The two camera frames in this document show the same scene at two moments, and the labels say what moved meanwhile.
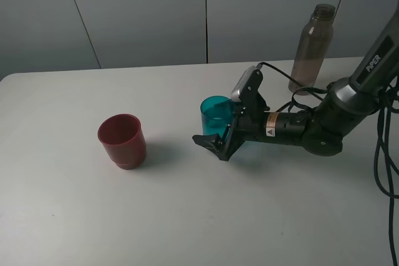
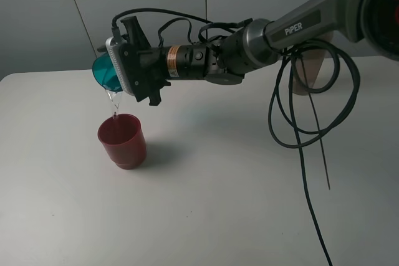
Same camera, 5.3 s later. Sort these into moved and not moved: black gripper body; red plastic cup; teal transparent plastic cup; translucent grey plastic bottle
Moved: teal transparent plastic cup; black gripper body
Not moved: translucent grey plastic bottle; red plastic cup
